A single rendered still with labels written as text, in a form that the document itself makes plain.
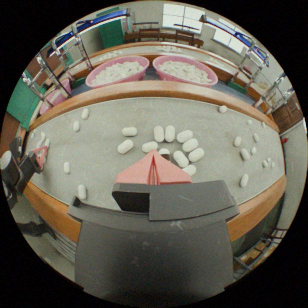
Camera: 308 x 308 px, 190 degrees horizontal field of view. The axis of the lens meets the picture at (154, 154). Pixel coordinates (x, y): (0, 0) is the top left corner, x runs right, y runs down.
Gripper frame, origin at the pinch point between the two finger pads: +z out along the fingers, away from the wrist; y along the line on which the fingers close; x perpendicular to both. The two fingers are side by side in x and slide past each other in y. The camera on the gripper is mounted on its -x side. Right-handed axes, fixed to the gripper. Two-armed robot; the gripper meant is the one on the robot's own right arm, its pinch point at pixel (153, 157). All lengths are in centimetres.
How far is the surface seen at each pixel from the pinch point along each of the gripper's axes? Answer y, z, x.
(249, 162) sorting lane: -29.6, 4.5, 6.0
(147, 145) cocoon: 1.1, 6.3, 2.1
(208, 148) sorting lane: -12.7, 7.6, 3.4
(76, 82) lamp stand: 47, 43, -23
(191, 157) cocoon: -7.3, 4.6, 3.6
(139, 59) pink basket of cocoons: 6.5, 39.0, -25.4
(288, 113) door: -440, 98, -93
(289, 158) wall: -433, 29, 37
